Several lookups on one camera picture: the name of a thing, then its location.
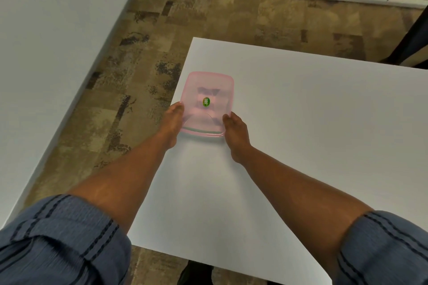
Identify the person's right hand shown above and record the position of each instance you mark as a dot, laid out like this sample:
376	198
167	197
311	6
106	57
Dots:
237	138

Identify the clear plastic container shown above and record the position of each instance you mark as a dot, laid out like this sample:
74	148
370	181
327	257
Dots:
204	134

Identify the person's left forearm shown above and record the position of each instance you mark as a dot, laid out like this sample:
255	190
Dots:
123	184

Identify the person's right forearm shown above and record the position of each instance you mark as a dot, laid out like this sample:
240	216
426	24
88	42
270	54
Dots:
301	204

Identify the pink plastic lid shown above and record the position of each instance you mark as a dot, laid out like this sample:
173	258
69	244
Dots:
207	84

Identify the green striped towel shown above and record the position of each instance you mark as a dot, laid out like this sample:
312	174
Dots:
204	130

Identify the person's left hand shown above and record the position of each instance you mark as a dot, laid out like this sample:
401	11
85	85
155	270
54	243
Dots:
170	127

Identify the blue striped shirt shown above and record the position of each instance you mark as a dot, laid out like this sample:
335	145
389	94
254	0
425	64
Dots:
57	244

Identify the black office chair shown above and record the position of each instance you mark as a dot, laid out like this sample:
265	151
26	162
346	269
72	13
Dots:
411	44

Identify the black trousers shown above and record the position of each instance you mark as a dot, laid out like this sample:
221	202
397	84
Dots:
197	274

